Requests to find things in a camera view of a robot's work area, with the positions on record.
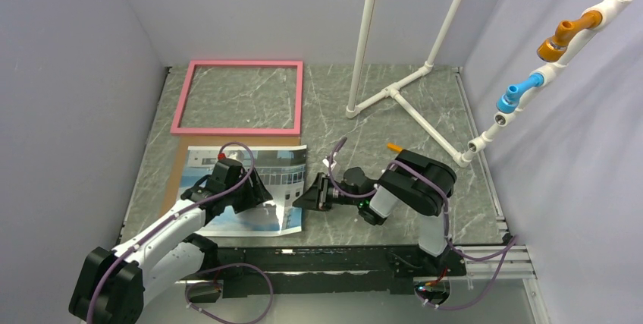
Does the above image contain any pink picture frame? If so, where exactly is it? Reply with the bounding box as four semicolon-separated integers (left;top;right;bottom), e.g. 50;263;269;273
170;60;304;138

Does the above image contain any blue nozzle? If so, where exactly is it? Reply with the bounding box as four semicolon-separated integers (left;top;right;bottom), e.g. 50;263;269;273
496;73;544;114

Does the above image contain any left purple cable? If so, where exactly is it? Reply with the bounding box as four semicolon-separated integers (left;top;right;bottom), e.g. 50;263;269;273
85;141;274;324

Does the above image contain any building and sky photo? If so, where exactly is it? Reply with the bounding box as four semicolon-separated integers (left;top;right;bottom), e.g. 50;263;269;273
175;145;307;237

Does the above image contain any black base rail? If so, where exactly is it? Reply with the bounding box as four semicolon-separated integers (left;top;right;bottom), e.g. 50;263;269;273
196;244;466;298

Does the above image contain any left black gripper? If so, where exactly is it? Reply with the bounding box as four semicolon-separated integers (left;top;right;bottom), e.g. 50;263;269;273
224;167;272;214

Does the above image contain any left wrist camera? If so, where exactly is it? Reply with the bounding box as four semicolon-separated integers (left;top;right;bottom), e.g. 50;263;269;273
218;150;251;167

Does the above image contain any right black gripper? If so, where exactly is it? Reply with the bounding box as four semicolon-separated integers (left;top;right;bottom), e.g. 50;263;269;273
292;172;362;212

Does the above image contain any white PVC pipe stand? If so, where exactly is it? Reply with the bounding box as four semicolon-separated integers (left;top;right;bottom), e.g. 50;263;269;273
345;0;643;168

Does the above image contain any orange nozzle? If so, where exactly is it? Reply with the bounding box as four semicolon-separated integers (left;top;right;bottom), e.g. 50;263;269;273
536;10;603;62

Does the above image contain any brown backing board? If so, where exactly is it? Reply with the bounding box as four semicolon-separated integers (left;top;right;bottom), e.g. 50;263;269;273
158;136;301;217

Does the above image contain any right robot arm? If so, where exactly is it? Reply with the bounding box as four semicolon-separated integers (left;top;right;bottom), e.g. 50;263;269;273
293;149;456;275

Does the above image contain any orange handled screwdriver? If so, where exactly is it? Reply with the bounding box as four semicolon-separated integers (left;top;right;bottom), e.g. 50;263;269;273
387;143;403;153

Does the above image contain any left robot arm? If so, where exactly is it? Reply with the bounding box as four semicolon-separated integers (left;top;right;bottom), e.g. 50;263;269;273
68;156;272;323

